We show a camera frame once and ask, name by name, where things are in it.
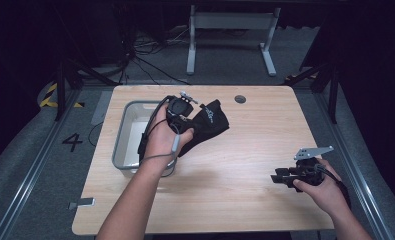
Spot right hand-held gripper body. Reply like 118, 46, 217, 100
292, 145, 335, 193

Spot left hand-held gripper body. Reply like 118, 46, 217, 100
166, 91, 200, 135

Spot black cloth garment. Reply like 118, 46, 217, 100
177, 98, 231, 159

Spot grey plastic bin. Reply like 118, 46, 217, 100
111, 100, 179, 179

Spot person's right hand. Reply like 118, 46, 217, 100
291, 157, 351, 218

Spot person's left hand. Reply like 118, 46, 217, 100
141, 103, 196, 170

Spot grey floor tape strip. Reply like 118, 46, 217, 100
90, 90, 114, 126

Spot black metal stand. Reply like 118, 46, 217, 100
53, 59, 119, 122
283, 62, 340, 125

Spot yellow black hazard tape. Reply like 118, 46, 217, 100
39, 82, 85, 109

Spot grey tape piece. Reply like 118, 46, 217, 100
68, 197, 96, 211

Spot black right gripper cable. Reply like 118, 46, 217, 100
314, 163, 352, 209

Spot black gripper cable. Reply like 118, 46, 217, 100
137, 95, 175, 165
314, 163, 352, 209

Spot grey wrist lanyard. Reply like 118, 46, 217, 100
139, 124, 182, 178

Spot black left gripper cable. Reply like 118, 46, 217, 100
137, 95, 175, 165

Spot bundle of floor cables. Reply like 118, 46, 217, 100
118, 26, 191, 86

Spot thin black floor cable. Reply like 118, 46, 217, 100
87, 121, 105, 148

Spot white metal desk frame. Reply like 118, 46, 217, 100
186, 4, 282, 77

